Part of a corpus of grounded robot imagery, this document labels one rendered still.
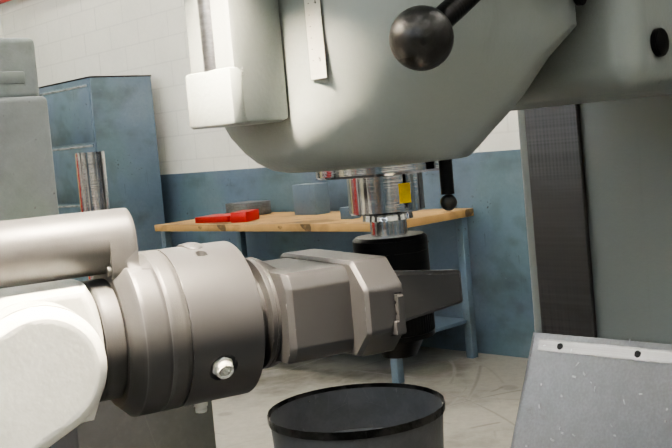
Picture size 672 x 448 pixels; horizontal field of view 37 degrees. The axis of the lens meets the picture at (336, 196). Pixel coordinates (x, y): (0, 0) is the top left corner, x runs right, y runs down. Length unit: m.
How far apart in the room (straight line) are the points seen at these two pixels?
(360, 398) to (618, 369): 2.00
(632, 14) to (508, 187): 5.14
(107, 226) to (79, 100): 7.44
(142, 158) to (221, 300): 7.50
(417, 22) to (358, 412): 2.52
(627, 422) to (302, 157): 0.50
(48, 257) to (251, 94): 0.13
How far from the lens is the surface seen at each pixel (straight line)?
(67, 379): 0.49
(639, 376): 0.96
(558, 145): 0.98
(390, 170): 0.58
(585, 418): 0.97
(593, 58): 0.64
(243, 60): 0.53
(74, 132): 8.07
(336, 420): 2.93
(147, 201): 8.03
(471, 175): 5.92
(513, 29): 0.57
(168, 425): 0.83
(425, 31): 0.45
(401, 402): 2.89
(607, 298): 0.98
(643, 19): 0.65
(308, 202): 6.44
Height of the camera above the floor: 1.33
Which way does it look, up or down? 3 degrees down
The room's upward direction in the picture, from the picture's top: 5 degrees counter-clockwise
